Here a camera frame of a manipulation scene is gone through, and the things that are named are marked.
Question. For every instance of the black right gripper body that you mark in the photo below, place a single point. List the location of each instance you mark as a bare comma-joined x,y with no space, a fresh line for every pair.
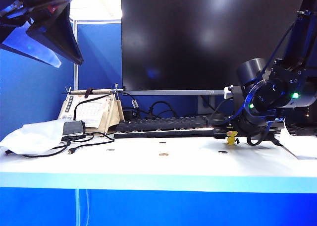
239,128

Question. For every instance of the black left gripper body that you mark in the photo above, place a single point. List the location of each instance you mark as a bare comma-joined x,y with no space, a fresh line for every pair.
37,0

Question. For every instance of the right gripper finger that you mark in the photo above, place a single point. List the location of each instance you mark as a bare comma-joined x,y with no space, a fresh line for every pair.
220,129
220,136

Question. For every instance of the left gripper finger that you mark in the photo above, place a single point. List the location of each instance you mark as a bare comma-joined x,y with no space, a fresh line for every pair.
29,46
62,37

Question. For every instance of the yellow Pikachu-like doll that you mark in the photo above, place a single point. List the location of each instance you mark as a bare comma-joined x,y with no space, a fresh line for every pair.
231,139

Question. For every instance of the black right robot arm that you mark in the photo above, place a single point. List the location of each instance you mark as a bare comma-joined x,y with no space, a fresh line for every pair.
272,92

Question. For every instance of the dark grey coin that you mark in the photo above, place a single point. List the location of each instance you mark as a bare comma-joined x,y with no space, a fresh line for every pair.
222,152

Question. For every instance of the gold coin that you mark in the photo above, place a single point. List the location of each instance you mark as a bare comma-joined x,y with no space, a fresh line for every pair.
163,154

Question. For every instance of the silver monitor stand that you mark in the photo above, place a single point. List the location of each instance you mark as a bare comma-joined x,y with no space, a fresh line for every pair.
203,104

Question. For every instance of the black mechanical keyboard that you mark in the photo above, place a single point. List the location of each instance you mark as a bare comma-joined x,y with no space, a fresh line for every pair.
161,124

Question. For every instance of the wooden rod with metal clips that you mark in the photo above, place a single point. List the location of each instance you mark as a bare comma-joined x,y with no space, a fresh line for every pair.
99,91

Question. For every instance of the white paper sheet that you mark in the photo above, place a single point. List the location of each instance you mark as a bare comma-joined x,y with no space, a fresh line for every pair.
302,146

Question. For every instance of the black HSD monitor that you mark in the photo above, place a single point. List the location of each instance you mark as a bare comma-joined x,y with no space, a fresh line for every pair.
310,117

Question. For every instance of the beige desk calendar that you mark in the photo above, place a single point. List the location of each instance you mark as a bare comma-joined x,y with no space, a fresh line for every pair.
91,112

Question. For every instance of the black rectangular hub box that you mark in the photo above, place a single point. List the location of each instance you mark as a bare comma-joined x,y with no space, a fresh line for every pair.
73,128

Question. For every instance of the white plastic bag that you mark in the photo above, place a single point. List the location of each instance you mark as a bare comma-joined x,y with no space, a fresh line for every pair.
32,138

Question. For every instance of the black power adapter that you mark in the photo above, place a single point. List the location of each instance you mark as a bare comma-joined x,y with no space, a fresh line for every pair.
129,114

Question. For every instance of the large black computer monitor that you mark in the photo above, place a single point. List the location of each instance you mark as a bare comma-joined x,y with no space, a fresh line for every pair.
185,37

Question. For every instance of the wrist camera with silver mount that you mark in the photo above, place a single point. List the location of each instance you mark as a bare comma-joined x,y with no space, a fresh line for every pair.
228,91

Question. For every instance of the silver partition post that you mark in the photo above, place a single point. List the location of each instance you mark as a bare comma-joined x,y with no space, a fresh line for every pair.
75,74

